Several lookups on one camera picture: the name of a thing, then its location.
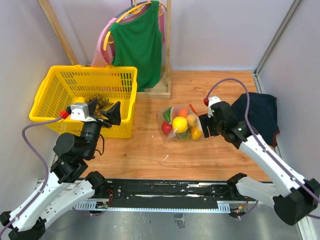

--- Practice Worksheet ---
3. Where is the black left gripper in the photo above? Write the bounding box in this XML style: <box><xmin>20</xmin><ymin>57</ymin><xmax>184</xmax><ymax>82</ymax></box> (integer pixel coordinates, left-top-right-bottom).
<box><xmin>81</xmin><ymin>98</ymin><xmax>121</xmax><ymax>158</ymax></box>

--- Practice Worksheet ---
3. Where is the yellow orange round fruit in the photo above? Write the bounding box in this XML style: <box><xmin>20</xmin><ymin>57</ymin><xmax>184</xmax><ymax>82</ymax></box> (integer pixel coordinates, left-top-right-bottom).
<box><xmin>186</xmin><ymin>114</ymin><xmax>198</xmax><ymax>127</ymax></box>

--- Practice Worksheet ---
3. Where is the orange bell pepper toy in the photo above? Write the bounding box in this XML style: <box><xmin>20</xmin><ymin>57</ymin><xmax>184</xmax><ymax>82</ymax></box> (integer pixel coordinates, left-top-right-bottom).
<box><xmin>190</xmin><ymin>126</ymin><xmax>203</xmax><ymax>141</ymax></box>

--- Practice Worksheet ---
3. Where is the clear orange zip bag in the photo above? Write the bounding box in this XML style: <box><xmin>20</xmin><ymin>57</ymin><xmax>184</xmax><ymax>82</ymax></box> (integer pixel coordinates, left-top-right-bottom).
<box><xmin>157</xmin><ymin>104</ymin><xmax>204</xmax><ymax>142</ymax></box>

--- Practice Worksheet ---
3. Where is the green yellow mango toy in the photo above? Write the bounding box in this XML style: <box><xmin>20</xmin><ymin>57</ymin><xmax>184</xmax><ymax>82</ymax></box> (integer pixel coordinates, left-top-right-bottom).
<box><xmin>175</xmin><ymin>129</ymin><xmax>191</xmax><ymax>141</ymax></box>

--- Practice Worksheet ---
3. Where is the orange persimmon toy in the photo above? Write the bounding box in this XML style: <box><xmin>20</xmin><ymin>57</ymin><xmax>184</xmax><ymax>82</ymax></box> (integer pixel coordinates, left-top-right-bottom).
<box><xmin>178</xmin><ymin>107</ymin><xmax>189</xmax><ymax>118</ymax></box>

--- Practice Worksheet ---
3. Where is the yellow lemon toy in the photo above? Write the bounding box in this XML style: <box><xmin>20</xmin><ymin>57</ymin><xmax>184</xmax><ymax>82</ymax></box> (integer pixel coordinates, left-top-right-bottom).
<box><xmin>172</xmin><ymin>116</ymin><xmax>189</xmax><ymax>133</ymax></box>

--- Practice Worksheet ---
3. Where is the watermelon slice toy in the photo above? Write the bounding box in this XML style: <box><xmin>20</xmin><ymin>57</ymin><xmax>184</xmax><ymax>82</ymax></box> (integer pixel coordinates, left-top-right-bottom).
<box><xmin>162</xmin><ymin>106</ymin><xmax>174</xmax><ymax>124</ymax></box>

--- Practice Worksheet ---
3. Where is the red apple toy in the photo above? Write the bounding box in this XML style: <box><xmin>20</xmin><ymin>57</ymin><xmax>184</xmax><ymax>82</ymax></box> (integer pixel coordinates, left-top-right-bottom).
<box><xmin>161</xmin><ymin>121</ymin><xmax>173</xmax><ymax>136</ymax></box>

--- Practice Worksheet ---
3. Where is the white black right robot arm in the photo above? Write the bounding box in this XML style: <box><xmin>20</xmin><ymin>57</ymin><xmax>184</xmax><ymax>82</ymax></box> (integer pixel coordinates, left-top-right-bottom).
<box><xmin>199</xmin><ymin>96</ymin><xmax>320</xmax><ymax>226</ymax></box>

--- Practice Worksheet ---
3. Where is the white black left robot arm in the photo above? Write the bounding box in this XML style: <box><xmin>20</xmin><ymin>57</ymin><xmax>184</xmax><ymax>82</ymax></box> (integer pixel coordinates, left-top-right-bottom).
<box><xmin>0</xmin><ymin>98</ymin><xmax>121</xmax><ymax>240</ymax></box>

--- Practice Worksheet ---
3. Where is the green tank top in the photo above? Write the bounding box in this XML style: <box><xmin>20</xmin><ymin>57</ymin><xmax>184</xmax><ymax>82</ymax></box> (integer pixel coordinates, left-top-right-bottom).
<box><xmin>109</xmin><ymin>0</ymin><xmax>163</xmax><ymax>92</ymax></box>

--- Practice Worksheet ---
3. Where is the green grape bunch toy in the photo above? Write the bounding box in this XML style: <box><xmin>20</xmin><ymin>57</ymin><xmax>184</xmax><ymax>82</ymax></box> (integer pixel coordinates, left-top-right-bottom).
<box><xmin>85</xmin><ymin>97</ymin><xmax>114</xmax><ymax>117</ymax></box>

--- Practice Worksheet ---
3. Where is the yellow plastic basket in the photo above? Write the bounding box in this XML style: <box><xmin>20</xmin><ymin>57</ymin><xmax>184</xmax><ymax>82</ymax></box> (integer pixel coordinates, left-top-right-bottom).
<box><xmin>29</xmin><ymin>65</ymin><xmax>138</xmax><ymax>139</ymax></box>

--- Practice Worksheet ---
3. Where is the wooden clothes rack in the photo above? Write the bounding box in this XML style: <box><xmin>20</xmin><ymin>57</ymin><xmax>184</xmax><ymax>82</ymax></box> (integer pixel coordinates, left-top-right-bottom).
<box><xmin>38</xmin><ymin>0</ymin><xmax>172</xmax><ymax>100</ymax></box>

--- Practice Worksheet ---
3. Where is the pink shirt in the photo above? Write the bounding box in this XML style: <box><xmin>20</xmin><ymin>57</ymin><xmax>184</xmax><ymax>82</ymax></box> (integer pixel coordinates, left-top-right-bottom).
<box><xmin>91</xmin><ymin>8</ymin><xmax>166</xmax><ymax>67</ymax></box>

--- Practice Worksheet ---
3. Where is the dark navy cloth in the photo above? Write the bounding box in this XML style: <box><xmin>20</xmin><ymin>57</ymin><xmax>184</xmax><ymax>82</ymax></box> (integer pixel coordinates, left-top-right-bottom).
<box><xmin>231</xmin><ymin>92</ymin><xmax>280</xmax><ymax>148</ymax></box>

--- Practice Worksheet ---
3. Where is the yellow clothes hanger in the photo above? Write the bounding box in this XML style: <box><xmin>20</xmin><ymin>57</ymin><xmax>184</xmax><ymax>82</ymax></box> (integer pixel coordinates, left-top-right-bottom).
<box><xmin>102</xmin><ymin>0</ymin><xmax>167</xmax><ymax>51</ymax></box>

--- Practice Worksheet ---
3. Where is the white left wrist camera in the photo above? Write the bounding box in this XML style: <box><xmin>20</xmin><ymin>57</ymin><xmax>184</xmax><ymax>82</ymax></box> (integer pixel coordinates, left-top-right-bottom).
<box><xmin>59</xmin><ymin>102</ymin><xmax>92</xmax><ymax>122</ymax></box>

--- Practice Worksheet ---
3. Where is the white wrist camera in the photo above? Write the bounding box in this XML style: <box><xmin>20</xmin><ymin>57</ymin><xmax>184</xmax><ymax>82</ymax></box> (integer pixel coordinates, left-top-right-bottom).
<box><xmin>203</xmin><ymin>95</ymin><xmax>221</xmax><ymax>118</ymax></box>
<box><xmin>59</xmin><ymin>102</ymin><xmax>92</xmax><ymax>122</ymax></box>

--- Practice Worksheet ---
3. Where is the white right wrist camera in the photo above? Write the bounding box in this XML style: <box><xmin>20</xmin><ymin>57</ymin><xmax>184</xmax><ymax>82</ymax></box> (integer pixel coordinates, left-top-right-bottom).
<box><xmin>203</xmin><ymin>95</ymin><xmax>221</xmax><ymax>118</ymax></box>

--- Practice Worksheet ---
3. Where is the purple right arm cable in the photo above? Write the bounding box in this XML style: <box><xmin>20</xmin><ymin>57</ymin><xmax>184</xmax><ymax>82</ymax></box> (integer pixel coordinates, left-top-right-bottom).
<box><xmin>206</xmin><ymin>77</ymin><xmax>320</xmax><ymax>220</ymax></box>

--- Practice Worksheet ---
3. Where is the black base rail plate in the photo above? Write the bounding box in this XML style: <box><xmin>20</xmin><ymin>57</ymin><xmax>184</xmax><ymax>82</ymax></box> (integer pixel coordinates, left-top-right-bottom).
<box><xmin>89</xmin><ymin>179</ymin><xmax>247</xmax><ymax>210</ymax></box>

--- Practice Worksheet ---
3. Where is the aluminium frame post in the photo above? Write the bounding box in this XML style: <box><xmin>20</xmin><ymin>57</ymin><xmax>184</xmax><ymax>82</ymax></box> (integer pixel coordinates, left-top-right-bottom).
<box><xmin>253</xmin><ymin>0</ymin><xmax>304</xmax><ymax>75</ymax></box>

